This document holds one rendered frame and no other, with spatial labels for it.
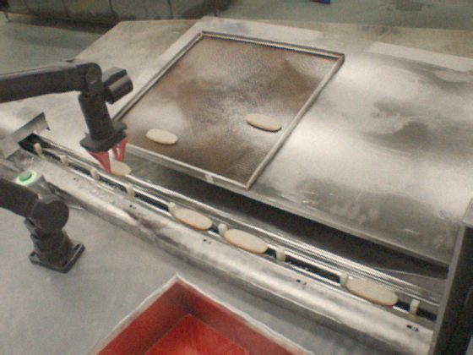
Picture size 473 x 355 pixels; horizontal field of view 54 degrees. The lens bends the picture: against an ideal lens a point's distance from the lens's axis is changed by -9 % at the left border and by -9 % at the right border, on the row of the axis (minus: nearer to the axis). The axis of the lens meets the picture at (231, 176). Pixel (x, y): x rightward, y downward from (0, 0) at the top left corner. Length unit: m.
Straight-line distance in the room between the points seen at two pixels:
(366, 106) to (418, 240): 0.39
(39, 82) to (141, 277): 0.45
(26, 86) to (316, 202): 0.61
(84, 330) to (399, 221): 0.65
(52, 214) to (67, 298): 0.18
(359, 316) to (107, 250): 0.57
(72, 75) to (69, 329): 0.51
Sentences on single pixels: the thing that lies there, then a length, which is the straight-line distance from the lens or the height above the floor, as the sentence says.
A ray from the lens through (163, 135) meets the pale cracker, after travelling 1.26.
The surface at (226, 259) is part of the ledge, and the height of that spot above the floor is 0.86.
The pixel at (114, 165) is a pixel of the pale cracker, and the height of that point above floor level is 0.93.
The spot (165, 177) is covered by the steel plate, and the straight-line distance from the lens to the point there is 1.27.
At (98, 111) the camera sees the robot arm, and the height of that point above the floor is 1.09.
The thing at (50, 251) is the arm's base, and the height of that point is 0.87.
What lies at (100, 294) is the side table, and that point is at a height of 0.82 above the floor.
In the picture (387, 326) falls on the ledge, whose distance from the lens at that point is 0.86.
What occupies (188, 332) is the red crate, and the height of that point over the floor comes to 0.82.
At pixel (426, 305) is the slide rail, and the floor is 0.85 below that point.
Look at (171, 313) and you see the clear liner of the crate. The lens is 0.91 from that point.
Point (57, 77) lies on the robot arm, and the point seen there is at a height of 1.21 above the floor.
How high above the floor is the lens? 1.58
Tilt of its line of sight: 39 degrees down
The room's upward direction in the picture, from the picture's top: 12 degrees counter-clockwise
